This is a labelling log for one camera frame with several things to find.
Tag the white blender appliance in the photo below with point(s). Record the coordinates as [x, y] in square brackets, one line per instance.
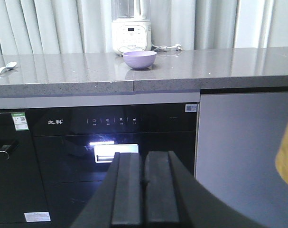
[131, 25]

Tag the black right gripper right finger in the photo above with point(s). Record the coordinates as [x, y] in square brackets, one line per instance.
[174, 199]

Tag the light blue spoon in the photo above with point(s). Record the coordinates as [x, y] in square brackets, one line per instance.
[9, 66]

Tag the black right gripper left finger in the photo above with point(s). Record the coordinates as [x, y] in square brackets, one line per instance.
[117, 201]

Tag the black oven left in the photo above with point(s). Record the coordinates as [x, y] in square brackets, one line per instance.
[22, 198]

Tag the black built-in dishwasher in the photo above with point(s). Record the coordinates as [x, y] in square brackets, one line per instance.
[75, 146]

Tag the grey cabinet door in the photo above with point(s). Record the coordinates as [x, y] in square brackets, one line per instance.
[238, 139]

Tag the purple bowl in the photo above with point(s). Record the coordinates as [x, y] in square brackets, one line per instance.
[139, 59]

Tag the grey-white curtain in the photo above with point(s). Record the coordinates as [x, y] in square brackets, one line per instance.
[84, 26]

